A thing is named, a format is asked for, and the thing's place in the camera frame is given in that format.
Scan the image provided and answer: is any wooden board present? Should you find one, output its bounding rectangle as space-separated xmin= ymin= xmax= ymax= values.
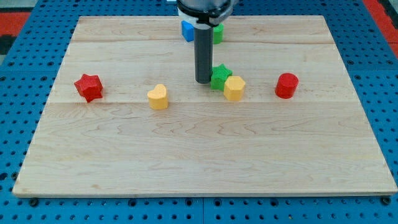
xmin=12 ymin=16 xmax=397 ymax=198

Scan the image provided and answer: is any yellow hexagon block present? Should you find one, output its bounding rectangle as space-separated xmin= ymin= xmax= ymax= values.
xmin=223 ymin=76 xmax=246 ymax=101

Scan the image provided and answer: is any yellow heart block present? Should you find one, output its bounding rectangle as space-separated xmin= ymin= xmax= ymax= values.
xmin=147 ymin=84 xmax=169 ymax=110

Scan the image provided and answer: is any green star block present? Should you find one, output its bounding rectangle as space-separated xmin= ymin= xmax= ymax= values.
xmin=210 ymin=63 xmax=233 ymax=91

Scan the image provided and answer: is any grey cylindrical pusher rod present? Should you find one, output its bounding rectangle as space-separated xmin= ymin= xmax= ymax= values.
xmin=194 ymin=28 xmax=213 ymax=84

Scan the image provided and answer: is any blue cube block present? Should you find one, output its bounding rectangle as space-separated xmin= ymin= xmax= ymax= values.
xmin=181 ymin=21 xmax=194 ymax=42

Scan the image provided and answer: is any green block behind rod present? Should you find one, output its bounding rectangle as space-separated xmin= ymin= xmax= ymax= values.
xmin=213 ymin=24 xmax=224 ymax=44

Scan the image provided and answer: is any red cylinder block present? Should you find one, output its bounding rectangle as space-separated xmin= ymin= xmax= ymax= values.
xmin=275 ymin=73 xmax=299 ymax=99

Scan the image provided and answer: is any red star block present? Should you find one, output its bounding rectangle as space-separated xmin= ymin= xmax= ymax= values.
xmin=74 ymin=73 xmax=103 ymax=103

